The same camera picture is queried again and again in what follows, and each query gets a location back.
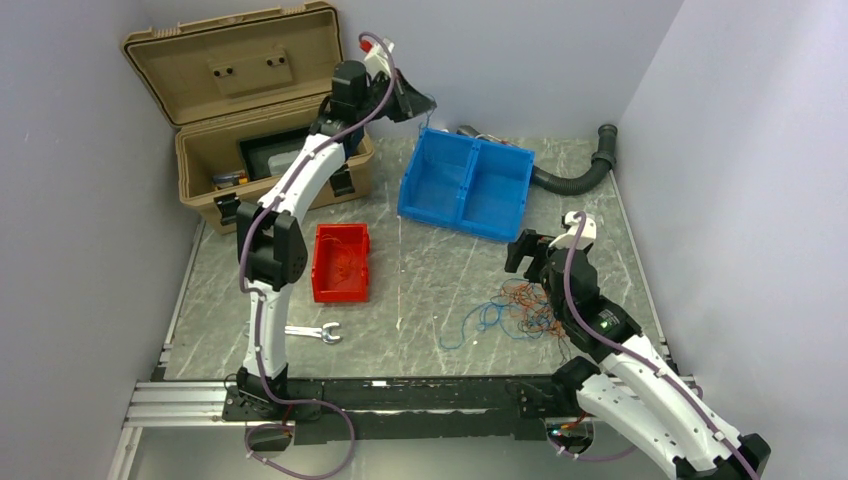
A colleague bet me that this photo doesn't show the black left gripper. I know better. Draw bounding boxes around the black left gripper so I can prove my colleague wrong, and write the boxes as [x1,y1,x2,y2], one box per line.
[357,69,438,125]

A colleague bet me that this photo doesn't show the blue wire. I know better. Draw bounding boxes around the blue wire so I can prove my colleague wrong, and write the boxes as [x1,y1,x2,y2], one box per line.
[413,109,435,193]

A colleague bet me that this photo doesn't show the orange blue black wires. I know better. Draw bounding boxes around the orange blue black wires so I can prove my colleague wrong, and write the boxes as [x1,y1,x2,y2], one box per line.
[439,278,578,362]

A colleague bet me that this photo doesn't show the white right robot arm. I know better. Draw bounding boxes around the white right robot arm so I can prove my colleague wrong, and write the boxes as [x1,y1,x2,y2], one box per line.
[505,229,771,479]

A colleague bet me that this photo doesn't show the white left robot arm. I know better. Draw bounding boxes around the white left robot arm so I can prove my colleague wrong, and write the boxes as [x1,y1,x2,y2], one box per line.
[236,61,437,420]

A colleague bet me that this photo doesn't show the blue plastic divided bin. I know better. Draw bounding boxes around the blue plastic divided bin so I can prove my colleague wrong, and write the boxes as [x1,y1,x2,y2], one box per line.
[397,128,535,242]

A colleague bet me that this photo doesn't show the grey case in toolbox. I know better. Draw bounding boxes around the grey case in toolbox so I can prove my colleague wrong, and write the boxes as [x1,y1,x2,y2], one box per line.
[267,151,300,176]

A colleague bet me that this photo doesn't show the red plastic bin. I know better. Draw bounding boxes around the red plastic bin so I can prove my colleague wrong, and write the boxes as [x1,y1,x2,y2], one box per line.
[311,223,370,303]

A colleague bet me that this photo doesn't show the tan plastic toolbox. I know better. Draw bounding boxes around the tan plastic toolbox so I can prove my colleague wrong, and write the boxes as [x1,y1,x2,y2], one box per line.
[122,1,343,235]

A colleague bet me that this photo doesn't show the silver open-end wrench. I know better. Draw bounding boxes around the silver open-end wrench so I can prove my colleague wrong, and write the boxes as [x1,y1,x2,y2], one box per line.
[285,322,342,345]

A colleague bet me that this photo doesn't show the yellow black tool in toolbox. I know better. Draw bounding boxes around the yellow black tool in toolbox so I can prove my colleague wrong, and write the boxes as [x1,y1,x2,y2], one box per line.
[212,170,249,190]

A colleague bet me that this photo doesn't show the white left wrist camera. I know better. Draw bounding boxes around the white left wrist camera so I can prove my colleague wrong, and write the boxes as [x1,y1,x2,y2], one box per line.
[359,38,394,79]

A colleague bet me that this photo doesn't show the grey corrugated hose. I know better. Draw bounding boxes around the grey corrugated hose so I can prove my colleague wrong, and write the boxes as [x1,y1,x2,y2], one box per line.
[457,123,619,197]

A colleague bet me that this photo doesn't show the orange wires in red bin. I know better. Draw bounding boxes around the orange wires in red bin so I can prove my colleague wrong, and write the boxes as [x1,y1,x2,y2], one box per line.
[327,235,366,289]

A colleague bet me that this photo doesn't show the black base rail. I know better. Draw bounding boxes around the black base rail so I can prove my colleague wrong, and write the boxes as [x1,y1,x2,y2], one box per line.
[221,375,598,451]

